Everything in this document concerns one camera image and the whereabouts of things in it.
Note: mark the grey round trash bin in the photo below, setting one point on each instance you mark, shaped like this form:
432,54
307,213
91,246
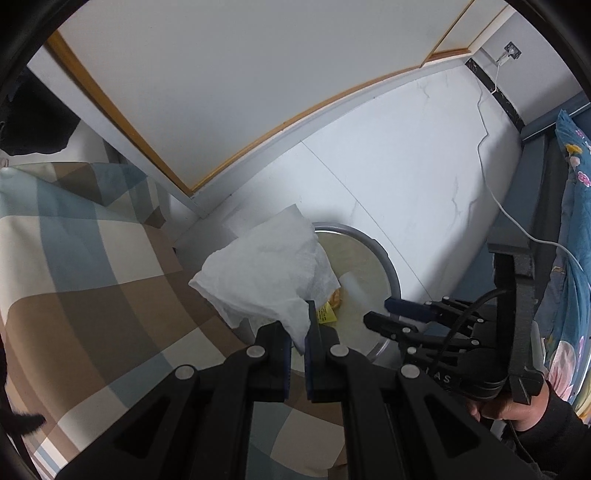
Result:
369,286

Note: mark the person's right hand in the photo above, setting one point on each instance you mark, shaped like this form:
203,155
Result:
503,408

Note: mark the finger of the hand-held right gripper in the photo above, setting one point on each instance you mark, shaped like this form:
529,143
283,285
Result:
388,325
406,308

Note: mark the navy bed frame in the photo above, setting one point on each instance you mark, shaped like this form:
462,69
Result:
531,184

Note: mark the checkered blanket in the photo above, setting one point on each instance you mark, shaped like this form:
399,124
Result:
92,300

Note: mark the brown snack packet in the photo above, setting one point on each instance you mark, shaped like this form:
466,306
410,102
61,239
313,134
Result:
335,299

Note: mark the black clothes pile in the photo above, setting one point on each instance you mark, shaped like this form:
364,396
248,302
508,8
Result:
32,120

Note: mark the small yellow packet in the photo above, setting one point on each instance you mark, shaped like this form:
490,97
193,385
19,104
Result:
327,314

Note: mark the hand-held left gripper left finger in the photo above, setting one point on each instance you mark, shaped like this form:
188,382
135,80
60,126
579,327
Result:
277,369

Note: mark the blue floral quilt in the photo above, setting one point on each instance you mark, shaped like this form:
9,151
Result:
572,207

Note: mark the wall power outlet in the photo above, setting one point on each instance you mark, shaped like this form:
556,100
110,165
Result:
512,48

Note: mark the white foam sheet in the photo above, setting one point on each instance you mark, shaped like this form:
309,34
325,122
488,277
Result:
353,286

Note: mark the white paper towel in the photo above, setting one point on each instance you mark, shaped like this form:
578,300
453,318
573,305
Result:
263,272

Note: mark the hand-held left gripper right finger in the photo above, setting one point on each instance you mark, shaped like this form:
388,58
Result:
311,364

